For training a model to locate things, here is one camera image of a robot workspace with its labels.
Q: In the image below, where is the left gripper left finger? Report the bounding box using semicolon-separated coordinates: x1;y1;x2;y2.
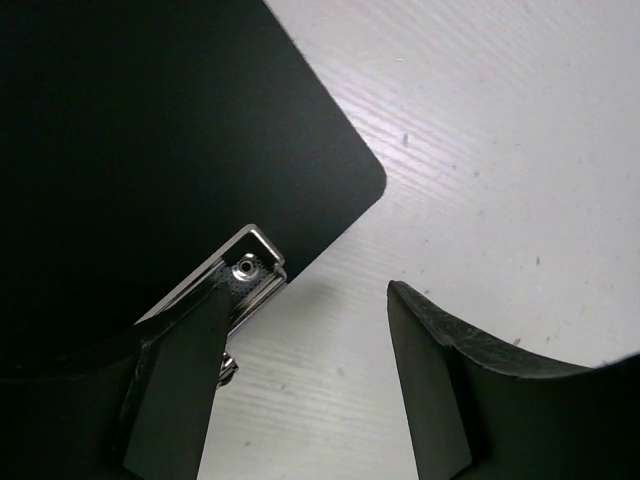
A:
1;285;231;479

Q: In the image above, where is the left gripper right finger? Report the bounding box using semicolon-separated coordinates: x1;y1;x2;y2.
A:
387;281;639;479

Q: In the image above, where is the black mat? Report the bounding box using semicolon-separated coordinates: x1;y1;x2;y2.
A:
1;1;386;372

